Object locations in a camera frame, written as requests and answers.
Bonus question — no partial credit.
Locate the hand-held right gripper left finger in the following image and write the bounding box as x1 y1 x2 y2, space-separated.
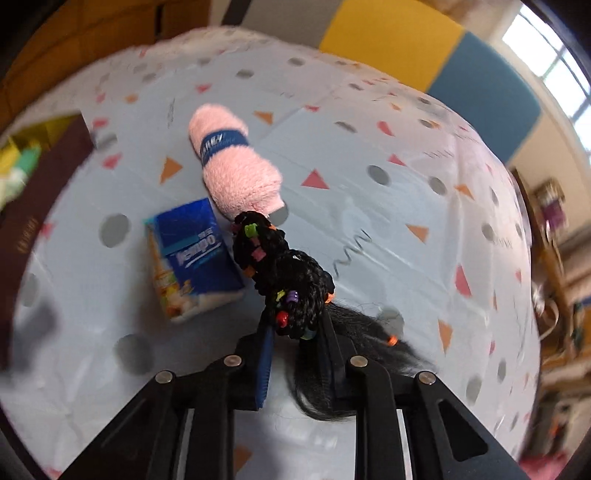
60 330 278 480

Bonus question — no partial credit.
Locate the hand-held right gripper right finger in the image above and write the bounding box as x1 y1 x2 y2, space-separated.
318 314 522 480

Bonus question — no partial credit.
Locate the black braided beaded hairpiece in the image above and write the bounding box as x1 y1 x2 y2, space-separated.
231 211 437 422

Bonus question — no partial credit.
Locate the gold tray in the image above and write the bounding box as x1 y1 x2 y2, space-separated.
0 113 97 372

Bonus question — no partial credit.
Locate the blue tissue pack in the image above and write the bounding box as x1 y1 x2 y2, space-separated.
144 198 246 324

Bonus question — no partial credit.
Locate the printed white tablecloth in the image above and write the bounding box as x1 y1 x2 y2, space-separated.
0 25 542 480

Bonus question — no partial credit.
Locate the pink rolled towel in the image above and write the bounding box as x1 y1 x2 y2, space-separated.
188 104 284 223

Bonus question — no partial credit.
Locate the cluttered wooden shelf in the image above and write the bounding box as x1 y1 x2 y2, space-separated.
510 166 591 462

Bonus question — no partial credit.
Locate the green silicone bottle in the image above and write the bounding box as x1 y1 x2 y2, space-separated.
16 147 43 178

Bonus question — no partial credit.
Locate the yellow sponge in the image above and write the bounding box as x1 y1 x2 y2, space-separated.
0 136 28 204

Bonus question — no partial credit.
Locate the window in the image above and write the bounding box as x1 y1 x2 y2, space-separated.
501 4 591 121

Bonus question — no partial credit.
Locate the orange wooden wardrobe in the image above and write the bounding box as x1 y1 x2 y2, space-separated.
0 0 222 134

